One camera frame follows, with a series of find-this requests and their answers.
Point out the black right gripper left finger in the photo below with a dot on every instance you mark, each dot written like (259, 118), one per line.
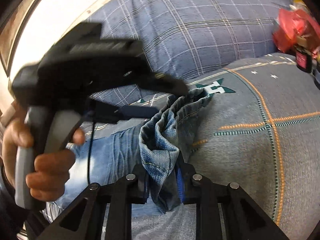
(84, 217)

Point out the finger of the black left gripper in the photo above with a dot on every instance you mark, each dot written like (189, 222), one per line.
(109, 114)
(165, 83)

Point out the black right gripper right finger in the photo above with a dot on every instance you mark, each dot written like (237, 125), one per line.
(224, 211)

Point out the light blue denim jeans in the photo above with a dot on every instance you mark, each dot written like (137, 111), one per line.
(156, 144)

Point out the person's left hand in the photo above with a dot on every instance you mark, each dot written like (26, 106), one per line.
(51, 170)

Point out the blue plaid pillow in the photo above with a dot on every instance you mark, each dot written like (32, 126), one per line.
(190, 38)

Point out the grey patterned bed quilt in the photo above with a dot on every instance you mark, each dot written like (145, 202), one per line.
(260, 130)

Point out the red plastic bag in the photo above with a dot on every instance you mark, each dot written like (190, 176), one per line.
(292, 24)

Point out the dark red small box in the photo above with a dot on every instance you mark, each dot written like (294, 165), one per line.
(303, 59)

